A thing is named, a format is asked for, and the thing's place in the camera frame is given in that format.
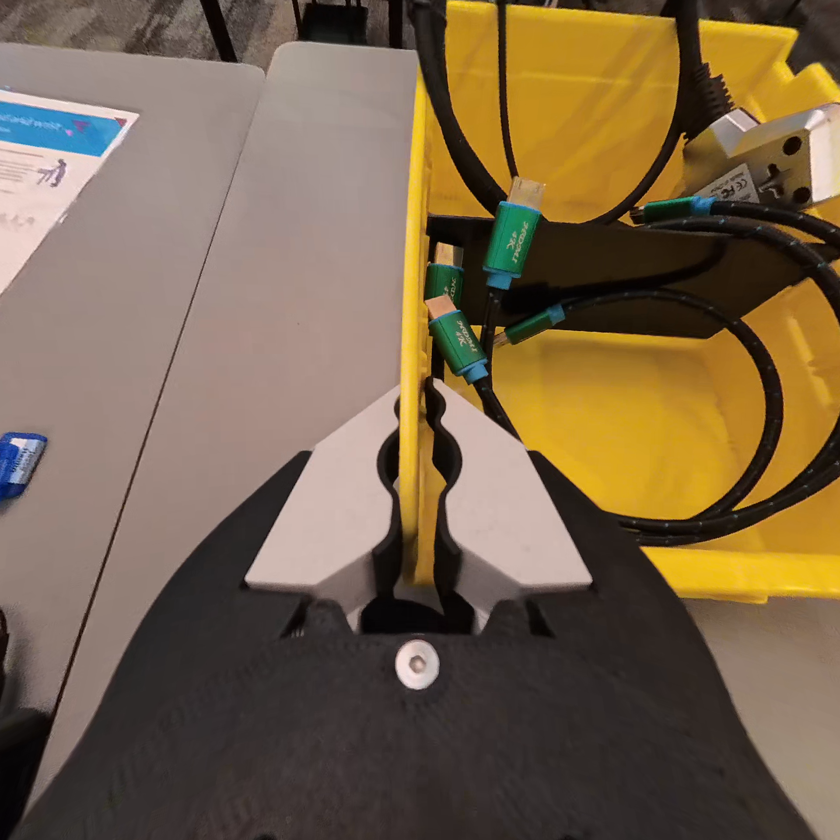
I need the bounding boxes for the small blue card case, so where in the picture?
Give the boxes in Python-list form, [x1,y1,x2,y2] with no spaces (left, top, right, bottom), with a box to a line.
[0,431,49,501]

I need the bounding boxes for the black bin divider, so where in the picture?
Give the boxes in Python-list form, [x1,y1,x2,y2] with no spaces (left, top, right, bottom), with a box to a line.
[427,213,829,340]

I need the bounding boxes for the laminated instruction sheet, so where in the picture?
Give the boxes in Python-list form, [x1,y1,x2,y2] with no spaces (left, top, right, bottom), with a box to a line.
[0,85,140,298]

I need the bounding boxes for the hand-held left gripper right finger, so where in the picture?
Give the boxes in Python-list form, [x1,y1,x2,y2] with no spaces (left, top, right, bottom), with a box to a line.
[426,379,593,631]

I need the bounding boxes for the black hdmi switch with cable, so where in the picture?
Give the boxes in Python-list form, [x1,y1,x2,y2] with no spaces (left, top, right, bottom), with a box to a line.
[407,0,840,228]

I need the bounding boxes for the yellow plastic bin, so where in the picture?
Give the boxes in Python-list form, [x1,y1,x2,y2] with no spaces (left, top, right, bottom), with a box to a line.
[399,0,840,605]

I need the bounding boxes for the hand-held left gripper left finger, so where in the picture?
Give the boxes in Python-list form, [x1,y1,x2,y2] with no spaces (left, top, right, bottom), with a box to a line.
[244,387,403,631]

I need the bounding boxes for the braided hdmi cable green plugs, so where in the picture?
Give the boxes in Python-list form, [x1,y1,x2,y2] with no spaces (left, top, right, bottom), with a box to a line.
[423,243,467,307]
[481,175,840,550]
[424,292,786,550]

